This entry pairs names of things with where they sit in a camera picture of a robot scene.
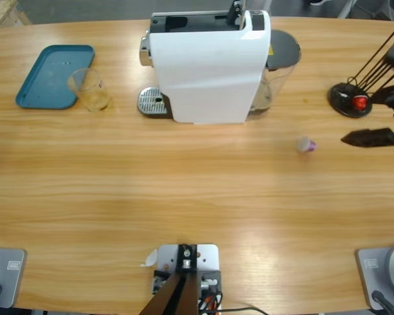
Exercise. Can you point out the wooden crate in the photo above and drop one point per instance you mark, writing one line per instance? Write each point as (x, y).
(3, 13)

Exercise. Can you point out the teal plastic tray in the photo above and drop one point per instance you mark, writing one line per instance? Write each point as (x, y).
(49, 75)

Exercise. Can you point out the white capsule coffee machine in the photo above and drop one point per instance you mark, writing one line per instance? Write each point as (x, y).
(210, 75)

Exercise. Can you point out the arm grey base plate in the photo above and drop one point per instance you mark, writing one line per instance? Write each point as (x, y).
(381, 272)
(10, 272)

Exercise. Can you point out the red coffee capsule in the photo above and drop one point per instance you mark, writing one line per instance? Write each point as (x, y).
(360, 102)

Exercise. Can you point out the purple coffee capsule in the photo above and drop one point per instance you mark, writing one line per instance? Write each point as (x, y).
(307, 144)

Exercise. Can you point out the clear water tank dark lid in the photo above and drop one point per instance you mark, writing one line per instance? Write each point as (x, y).
(282, 49)

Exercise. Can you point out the white tape tag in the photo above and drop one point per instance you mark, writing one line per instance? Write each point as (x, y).
(150, 259)

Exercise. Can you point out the clear glass cup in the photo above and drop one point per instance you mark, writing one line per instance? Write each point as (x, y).
(93, 95)

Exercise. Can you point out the white metal frame leg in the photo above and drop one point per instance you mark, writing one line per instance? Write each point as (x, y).
(345, 10)

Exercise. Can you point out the white mounting block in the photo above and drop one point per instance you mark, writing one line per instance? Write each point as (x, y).
(207, 259)

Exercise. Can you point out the dark camera post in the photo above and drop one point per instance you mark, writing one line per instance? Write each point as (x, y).
(180, 295)

